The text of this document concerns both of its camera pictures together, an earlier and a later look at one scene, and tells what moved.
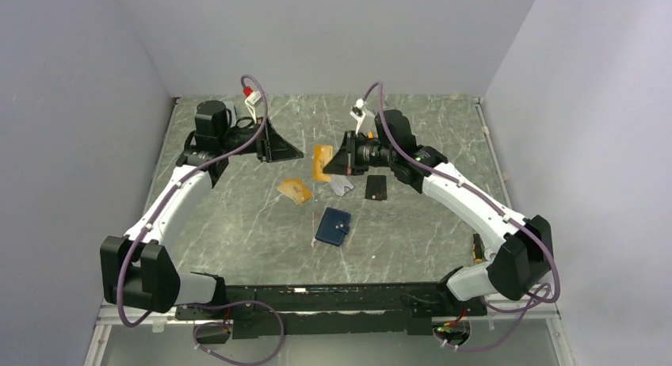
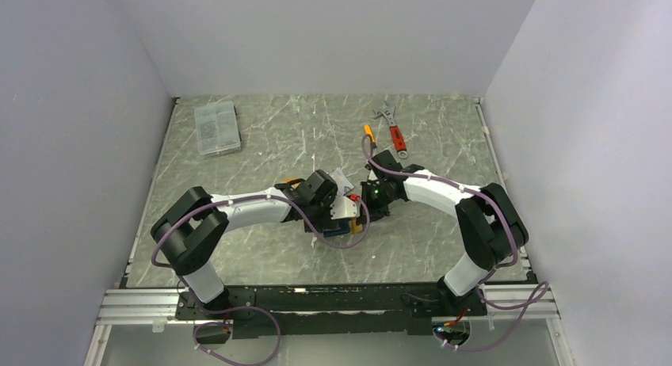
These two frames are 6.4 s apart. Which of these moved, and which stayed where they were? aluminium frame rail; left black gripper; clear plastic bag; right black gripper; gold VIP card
Moved: right black gripper; left black gripper; gold VIP card
Stayed: aluminium frame rail; clear plastic bag
